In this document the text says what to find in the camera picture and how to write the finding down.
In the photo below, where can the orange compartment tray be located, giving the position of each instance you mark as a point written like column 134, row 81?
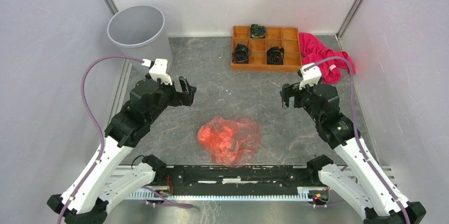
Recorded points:
column 286, row 37

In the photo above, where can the white slotted cable duct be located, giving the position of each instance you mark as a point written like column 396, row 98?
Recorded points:
column 299, row 195

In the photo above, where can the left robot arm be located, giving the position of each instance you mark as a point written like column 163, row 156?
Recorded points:
column 90, row 199

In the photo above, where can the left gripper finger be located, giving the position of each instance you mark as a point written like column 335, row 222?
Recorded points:
column 188, row 96
column 185, row 86

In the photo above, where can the black rolled belt right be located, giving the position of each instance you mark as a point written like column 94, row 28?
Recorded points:
column 275, row 55

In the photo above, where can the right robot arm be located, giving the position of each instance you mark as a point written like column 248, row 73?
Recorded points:
column 372, row 195

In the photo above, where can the grey plastic trash bin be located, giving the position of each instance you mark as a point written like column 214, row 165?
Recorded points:
column 139, row 32

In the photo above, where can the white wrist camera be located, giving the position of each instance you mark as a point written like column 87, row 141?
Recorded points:
column 311, row 75
column 158, row 70

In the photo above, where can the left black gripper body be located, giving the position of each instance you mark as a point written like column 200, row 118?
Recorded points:
column 172, row 98

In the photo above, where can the red translucent trash bag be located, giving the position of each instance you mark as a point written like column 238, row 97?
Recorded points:
column 230, row 142

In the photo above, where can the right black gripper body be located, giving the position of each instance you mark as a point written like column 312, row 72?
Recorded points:
column 303, row 97

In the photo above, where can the dark rolled belt top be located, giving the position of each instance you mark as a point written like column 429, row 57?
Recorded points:
column 257, row 31

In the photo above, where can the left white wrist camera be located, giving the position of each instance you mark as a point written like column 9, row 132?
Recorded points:
column 158, row 70

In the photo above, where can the pink crumpled cloth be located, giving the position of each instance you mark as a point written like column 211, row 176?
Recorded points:
column 314, row 51

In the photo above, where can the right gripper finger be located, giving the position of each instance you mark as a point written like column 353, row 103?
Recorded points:
column 291, row 88
column 285, row 97

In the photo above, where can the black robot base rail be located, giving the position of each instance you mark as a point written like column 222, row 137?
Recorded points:
column 215, row 180

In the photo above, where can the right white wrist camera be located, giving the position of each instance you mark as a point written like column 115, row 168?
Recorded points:
column 311, row 75

